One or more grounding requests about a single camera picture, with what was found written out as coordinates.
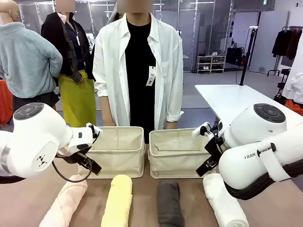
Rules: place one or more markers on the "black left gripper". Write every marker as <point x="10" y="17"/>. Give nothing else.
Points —
<point x="77" y="159"/>

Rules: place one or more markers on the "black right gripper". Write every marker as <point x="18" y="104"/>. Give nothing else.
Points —
<point x="216" y="149"/>

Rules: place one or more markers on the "white towel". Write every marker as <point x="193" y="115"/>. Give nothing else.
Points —
<point x="222" y="203"/>

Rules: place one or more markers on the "yellow towel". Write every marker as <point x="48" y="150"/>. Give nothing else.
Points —
<point x="118" y="201"/>

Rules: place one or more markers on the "pink towel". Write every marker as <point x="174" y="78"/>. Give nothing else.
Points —
<point x="64" y="203"/>

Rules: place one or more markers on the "dark grey towel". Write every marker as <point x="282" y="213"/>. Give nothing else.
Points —
<point x="169" y="203"/>

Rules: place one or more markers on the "person's right forearm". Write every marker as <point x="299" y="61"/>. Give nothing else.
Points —
<point x="105" y="106"/>

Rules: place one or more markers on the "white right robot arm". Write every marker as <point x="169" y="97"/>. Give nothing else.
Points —
<point x="248" y="163"/>

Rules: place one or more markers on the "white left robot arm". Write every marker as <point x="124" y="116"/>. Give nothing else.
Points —
<point x="35" y="132"/>

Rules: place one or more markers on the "person's right hand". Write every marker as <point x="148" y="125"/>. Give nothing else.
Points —
<point x="110" y="121"/>

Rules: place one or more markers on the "person's left hand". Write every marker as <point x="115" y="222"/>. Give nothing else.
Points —
<point x="171" y="125"/>

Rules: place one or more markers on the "beige fabric basket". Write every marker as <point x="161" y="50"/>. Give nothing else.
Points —
<point x="175" y="165"/>
<point x="118" y="160"/>

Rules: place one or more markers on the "yellow skirt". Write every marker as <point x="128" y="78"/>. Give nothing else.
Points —
<point x="78" y="101"/>

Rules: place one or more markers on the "white table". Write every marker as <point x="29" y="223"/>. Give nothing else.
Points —
<point x="232" y="99"/>

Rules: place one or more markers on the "white hanging name tag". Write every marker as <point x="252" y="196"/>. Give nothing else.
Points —
<point x="150" y="79"/>

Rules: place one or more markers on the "wooden shoe rack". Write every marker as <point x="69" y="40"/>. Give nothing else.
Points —
<point x="210" y="62"/>

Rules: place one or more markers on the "person in white shirt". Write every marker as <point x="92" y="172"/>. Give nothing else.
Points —
<point x="139" y="71"/>

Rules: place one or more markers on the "orange cloth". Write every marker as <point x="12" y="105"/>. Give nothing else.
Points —
<point x="6" y="101"/>

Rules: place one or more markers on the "white sneakers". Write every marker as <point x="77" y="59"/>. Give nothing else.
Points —
<point x="215" y="54"/>

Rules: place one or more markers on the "black case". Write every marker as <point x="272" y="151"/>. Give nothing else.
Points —
<point x="234" y="55"/>

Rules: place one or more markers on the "black stand pole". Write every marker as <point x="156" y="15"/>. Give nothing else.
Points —
<point x="247" y="56"/>

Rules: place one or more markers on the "person in yellow skirt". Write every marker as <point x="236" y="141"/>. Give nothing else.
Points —
<point x="71" y="47"/>

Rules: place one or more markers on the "mannequin in white shirt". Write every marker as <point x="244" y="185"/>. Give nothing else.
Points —
<point x="296" y="87"/>

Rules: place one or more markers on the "mannequin in light blue fleece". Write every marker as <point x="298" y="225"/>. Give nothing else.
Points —
<point x="28" y="59"/>

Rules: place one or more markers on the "black stool cart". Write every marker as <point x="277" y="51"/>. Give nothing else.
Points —
<point x="285" y="72"/>

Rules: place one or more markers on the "hanging black jacket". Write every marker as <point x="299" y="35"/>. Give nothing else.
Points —
<point x="281" y="43"/>

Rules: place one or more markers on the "hanging dark red garment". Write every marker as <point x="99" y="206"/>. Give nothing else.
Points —
<point x="294" y="45"/>

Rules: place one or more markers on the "black clothes rack bar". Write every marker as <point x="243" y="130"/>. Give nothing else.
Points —
<point x="292" y="27"/>

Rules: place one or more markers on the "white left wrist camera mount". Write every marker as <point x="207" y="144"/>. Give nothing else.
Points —
<point x="99" y="130"/>

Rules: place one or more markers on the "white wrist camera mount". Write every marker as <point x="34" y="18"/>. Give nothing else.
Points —
<point x="196" y="131"/>
<point x="99" y="130"/>

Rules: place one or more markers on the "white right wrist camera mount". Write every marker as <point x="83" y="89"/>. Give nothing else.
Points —
<point x="196" y="131"/>

